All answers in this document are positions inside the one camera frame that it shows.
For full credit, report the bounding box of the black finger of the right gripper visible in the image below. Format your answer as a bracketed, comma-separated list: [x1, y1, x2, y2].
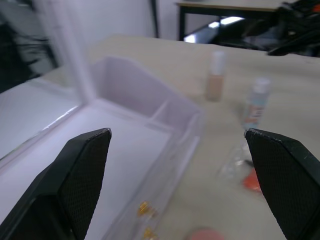
[242, 17, 284, 39]
[266, 36, 320, 58]

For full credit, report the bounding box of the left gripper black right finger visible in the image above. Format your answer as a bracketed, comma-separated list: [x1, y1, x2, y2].
[244, 127, 320, 240]

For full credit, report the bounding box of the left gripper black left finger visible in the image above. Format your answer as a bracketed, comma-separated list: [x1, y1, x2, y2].
[0, 127, 113, 240]

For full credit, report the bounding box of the orange brush set clear bag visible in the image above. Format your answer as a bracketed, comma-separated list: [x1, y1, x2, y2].
[215, 139, 264, 199]

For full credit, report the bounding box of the white organizer with mirror lid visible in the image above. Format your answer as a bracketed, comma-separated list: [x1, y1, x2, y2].
[0, 0, 206, 240]

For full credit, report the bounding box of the white organizer drawer gold knob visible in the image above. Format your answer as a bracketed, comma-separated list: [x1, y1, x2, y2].
[104, 159, 185, 240]
[138, 179, 187, 240]

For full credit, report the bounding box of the pink round makeup sponge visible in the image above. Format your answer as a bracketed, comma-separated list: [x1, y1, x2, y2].
[184, 225, 226, 240]

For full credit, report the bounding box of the black-framed background table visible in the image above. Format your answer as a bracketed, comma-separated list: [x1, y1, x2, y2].
[175, 0, 285, 42]

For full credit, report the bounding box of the clear bottle white cap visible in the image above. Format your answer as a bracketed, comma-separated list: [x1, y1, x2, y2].
[243, 77, 273, 131]

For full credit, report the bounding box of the beige foundation bottle white cap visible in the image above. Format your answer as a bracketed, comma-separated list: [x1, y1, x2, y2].
[204, 50, 228, 103]

